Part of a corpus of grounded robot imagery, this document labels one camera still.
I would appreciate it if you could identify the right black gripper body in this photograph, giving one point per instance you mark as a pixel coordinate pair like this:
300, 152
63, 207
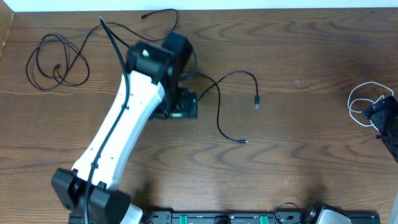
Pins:
390, 138

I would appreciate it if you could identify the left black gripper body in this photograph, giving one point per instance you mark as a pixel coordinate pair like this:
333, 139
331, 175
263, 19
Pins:
185, 107

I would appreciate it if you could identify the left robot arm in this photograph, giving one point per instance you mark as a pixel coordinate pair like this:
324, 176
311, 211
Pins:
149, 88

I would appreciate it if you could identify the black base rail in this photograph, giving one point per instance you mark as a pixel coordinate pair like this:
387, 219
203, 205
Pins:
287, 213

